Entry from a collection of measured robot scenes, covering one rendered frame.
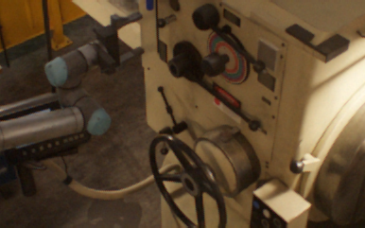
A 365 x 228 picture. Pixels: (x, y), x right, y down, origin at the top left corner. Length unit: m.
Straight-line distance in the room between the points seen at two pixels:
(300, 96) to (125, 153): 2.31
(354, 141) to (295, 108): 0.26
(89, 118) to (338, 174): 0.78
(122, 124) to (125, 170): 0.41
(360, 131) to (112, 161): 2.21
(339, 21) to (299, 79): 0.19
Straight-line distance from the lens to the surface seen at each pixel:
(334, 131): 1.96
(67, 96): 1.90
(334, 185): 2.02
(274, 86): 1.80
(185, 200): 2.91
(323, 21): 1.71
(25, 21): 4.63
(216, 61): 1.84
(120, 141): 4.02
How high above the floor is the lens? 2.85
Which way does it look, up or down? 43 degrees down
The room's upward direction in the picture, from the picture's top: straight up
